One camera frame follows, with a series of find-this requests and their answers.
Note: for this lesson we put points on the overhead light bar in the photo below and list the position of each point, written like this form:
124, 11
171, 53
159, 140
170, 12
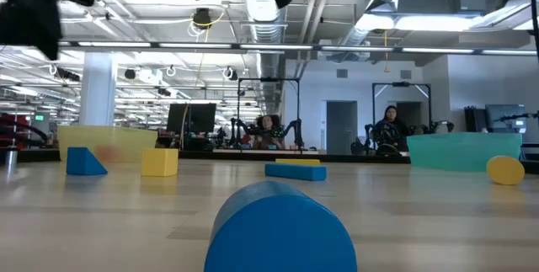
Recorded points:
273, 46

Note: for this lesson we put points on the black background robot arm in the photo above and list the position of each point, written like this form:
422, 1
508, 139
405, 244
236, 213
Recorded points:
297, 131
233, 131

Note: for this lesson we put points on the yellow flat block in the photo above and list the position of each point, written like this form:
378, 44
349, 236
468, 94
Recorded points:
297, 161

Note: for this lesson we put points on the silver metal post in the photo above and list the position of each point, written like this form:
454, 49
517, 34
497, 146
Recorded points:
11, 160

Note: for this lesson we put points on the translucent yellow bin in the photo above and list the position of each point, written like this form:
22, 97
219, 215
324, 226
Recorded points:
126, 137

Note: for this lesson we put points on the person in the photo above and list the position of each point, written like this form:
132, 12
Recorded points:
268, 122
391, 120

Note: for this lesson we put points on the black computer monitor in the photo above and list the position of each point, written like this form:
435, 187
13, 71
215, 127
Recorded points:
198, 118
505, 116

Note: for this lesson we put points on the translucent teal bin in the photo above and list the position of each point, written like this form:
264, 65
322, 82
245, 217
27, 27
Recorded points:
459, 152

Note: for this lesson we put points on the white building column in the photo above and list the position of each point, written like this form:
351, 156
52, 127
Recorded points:
98, 91

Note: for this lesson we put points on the grey door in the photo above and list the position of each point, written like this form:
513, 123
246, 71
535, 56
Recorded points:
342, 129

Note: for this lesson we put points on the blue triangle block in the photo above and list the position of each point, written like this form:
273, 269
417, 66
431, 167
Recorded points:
82, 164

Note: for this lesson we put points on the yellow cube block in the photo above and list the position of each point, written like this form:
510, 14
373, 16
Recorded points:
160, 162

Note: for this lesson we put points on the black gantry frame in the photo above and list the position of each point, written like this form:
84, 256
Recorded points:
400, 83
269, 79

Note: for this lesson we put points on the yellow disc block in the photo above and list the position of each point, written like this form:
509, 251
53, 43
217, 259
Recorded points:
505, 171

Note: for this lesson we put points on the blue half-cylinder block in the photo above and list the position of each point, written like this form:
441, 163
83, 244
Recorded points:
278, 234

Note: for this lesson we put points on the black table edge frame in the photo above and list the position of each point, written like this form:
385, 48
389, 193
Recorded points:
193, 155

